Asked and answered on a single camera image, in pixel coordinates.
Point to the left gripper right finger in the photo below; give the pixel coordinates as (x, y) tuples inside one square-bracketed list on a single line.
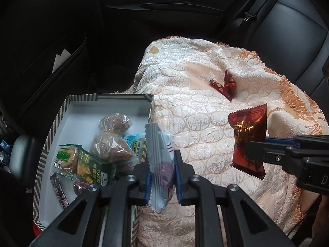
[(224, 216)]

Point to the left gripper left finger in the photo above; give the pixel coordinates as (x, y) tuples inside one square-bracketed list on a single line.
[(100, 216)]

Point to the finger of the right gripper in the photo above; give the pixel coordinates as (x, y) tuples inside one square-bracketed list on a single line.
[(274, 152), (302, 141)]

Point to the dark red snack packet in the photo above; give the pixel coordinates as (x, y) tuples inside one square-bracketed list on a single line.
[(248, 125)]

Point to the red gold candy wrapper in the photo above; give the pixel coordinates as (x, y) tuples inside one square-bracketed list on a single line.
[(228, 88)]

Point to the clear wrapped red date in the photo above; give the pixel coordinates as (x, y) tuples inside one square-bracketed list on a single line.
[(79, 187)]

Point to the dark brown snack bar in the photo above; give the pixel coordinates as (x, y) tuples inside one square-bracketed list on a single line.
[(59, 191)]

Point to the dark green cracker packet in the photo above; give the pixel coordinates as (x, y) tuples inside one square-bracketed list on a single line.
[(95, 170)]

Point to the green white biscuit packet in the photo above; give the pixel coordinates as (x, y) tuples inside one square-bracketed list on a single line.
[(66, 160)]

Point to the clear bag brown nuts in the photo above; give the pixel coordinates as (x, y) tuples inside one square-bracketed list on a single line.
[(111, 147)]

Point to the striped white cardboard box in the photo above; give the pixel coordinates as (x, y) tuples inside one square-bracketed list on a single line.
[(77, 122)]

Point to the black centre armrest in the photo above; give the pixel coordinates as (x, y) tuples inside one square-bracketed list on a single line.
[(24, 159)]

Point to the light blue snack packet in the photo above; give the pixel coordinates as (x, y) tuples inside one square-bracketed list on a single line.
[(136, 143)]

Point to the peach fringed blanket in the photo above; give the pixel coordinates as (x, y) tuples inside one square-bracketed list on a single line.
[(177, 70)]

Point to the black rear car seat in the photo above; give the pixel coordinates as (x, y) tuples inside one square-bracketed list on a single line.
[(292, 39)]

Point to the black car seat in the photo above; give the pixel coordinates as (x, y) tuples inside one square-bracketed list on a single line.
[(292, 39), (32, 31)]

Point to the black seat belt buckle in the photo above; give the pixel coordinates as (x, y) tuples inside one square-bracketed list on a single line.
[(253, 11)]

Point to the white papers in seat pocket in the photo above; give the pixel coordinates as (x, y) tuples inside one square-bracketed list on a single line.
[(60, 59)]

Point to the black car door panel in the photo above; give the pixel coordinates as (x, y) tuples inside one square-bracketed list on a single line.
[(191, 18)]

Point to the black front car seat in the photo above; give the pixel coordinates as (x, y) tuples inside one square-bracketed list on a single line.
[(32, 31)]

